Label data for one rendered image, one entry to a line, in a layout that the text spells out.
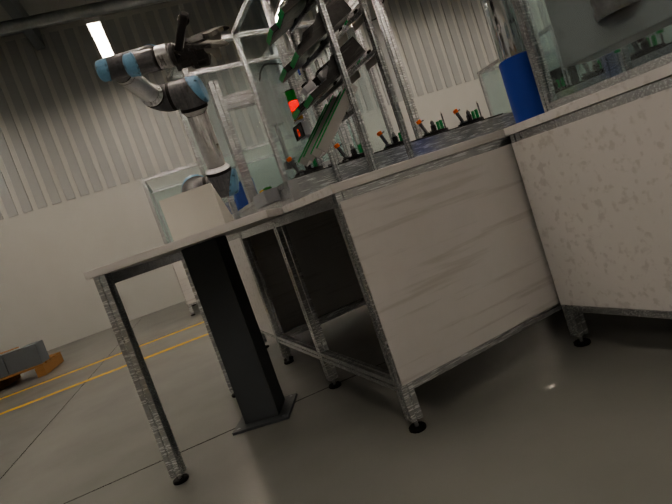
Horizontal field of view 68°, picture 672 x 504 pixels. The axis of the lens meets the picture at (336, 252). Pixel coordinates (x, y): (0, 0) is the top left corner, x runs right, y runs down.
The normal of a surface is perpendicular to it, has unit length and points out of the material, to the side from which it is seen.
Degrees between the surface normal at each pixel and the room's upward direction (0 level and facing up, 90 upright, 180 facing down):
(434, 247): 90
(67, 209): 90
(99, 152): 90
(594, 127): 90
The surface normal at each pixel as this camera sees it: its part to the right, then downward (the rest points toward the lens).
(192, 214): -0.07, 0.11
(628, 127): -0.86, 0.33
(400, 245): 0.39, -0.05
